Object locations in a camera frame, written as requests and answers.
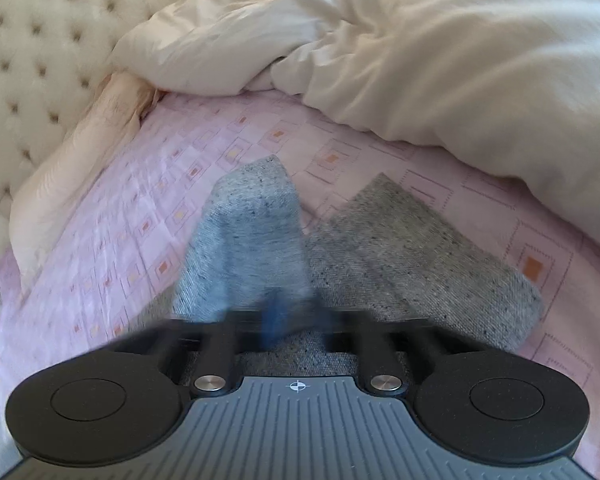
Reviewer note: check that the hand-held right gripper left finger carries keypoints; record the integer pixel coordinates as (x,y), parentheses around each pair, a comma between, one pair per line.
(276,322)

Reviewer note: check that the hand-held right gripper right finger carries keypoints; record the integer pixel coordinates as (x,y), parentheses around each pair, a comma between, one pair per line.
(320,317)

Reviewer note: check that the grey pants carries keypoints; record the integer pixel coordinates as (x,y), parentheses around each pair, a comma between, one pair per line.
(380,250)

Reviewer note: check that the pink patterned bed sheet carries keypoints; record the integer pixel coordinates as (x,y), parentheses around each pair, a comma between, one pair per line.
(180,170)

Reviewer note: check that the cream pillow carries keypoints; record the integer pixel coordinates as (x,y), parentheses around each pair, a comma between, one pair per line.
(80,160)

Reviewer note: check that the white duvet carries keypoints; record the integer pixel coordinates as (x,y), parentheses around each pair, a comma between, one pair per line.
(455,60)

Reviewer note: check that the cream tufted headboard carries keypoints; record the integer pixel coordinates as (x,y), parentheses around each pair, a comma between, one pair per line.
(40,60)

